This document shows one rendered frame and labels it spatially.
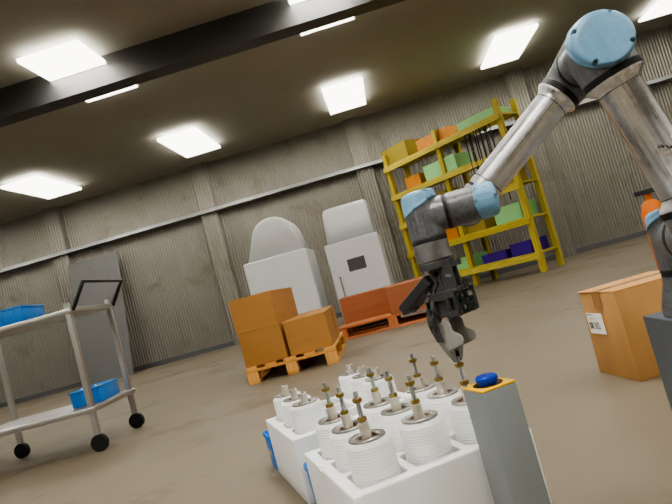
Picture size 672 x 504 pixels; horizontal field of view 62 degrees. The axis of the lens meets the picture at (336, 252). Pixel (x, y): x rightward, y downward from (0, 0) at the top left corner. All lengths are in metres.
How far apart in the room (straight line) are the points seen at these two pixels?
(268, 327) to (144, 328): 6.80
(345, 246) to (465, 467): 5.46
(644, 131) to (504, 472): 0.68
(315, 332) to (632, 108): 3.34
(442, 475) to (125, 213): 10.26
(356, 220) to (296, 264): 0.88
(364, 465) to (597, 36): 0.92
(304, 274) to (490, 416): 5.66
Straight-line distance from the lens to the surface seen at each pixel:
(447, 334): 1.18
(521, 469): 1.07
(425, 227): 1.15
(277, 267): 6.64
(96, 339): 10.83
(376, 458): 1.12
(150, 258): 10.85
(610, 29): 1.23
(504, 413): 1.03
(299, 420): 1.64
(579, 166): 10.60
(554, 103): 1.34
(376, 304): 5.93
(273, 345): 4.29
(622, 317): 2.03
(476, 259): 8.72
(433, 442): 1.16
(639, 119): 1.23
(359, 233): 6.56
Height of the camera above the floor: 0.55
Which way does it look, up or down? 3 degrees up
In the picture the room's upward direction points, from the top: 15 degrees counter-clockwise
